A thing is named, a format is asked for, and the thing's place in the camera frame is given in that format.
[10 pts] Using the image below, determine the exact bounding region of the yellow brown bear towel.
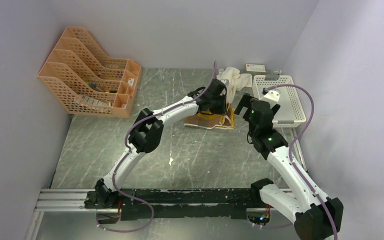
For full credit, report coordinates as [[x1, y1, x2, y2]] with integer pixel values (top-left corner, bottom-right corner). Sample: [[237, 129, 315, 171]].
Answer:
[[183, 103, 236, 130]]

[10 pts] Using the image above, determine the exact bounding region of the white terry towel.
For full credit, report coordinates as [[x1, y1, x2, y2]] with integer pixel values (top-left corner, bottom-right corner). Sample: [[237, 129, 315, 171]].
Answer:
[[216, 67, 253, 104]]

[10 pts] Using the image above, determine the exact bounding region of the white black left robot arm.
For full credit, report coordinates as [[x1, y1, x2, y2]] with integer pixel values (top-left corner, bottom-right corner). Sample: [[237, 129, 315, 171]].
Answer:
[[84, 78, 227, 209]]

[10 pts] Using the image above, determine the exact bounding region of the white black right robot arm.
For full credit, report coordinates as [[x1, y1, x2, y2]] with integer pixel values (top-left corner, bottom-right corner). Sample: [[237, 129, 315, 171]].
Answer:
[[234, 93, 344, 240]]

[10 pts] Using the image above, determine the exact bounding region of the white perforated plastic basket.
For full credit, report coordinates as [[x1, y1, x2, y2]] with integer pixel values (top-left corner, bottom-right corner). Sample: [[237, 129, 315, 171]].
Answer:
[[252, 74, 307, 128]]

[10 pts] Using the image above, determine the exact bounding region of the white red small box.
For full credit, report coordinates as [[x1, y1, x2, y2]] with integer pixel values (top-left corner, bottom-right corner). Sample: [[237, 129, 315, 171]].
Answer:
[[245, 63, 266, 73]]

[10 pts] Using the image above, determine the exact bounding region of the orange plastic file organizer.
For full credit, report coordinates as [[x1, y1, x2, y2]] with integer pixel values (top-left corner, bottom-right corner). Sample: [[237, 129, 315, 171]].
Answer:
[[37, 26, 142, 118]]

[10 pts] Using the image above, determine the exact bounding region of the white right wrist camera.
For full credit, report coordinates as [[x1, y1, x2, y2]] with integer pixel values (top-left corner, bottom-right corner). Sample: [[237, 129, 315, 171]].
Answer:
[[260, 90, 280, 105]]

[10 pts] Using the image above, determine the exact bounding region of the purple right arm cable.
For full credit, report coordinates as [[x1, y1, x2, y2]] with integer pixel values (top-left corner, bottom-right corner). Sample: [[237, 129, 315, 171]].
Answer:
[[251, 83, 339, 240]]

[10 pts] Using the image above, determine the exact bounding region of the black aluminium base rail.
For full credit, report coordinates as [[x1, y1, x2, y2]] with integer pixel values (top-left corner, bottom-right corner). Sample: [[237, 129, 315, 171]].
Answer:
[[35, 188, 268, 224]]

